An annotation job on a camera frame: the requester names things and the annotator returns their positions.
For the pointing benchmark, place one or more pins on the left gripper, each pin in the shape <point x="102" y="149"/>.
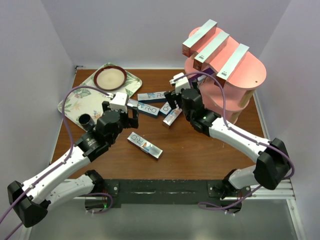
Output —
<point x="130" y="122"/>

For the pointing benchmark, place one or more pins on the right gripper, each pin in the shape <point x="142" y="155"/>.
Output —
<point x="170" y="98"/>

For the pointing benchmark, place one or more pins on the silver r&o box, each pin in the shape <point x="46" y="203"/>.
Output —
<point x="145" y="146"/>
<point x="152" y="97"/>
<point x="171" y="117"/>
<point x="143" y="108"/>

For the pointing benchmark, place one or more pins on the silver R&O box front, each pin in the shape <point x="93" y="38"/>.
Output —
<point x="145" y="146"/>

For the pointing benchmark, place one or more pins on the purple toothpaste box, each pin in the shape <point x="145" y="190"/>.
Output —
<point x="200" y="77"/>

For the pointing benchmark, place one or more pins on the plain silver toothpaste box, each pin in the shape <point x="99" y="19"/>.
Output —
<point x="210" y="51"/>

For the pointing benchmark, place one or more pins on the red 3D toothpaste box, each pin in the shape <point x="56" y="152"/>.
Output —
<point x="196" y="40"/>

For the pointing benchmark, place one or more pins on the dark red toothpaste box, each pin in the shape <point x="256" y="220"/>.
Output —
<point x="232" y="64"/>

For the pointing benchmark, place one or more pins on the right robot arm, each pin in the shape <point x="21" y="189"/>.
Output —
<point x="269" y="156"/>

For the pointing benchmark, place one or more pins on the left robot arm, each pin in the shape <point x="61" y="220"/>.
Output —
<point x="32" y="198"/>

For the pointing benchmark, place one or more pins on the pink three-tier shelf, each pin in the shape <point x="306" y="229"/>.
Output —
<point x="235" y="96"/>

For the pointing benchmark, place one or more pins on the silver R&O box diagonal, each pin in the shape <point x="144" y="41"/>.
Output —
<point x="165" y="109"/>

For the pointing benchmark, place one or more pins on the silver R&O box top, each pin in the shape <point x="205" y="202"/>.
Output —
<point x="152" y="97"/>

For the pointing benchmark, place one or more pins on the dark small cup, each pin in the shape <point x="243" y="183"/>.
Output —
<point x="86" y="122"/>

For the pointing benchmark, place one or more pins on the floral leaf pattern tray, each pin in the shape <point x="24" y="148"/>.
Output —
<point x="89" y="101"/>

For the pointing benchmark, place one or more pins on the red rimmed beige plate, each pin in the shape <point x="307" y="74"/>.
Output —
<point x="110" y="78"/>

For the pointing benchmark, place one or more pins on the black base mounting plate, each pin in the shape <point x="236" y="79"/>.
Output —
<point x="167" y="192"/>

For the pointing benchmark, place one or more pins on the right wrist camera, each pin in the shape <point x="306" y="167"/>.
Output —
<point x="180" y="83"/>

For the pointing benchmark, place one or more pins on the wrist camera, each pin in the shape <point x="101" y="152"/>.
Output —
<point x="180" y="83"/>
<point x="119" y="102"/>

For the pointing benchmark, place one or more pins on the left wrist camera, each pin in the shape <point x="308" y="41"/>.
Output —
<point x="119" y="102"/>

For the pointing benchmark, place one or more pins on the aluminium frame rail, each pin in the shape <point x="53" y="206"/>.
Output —
<point x="267" y="215"/>

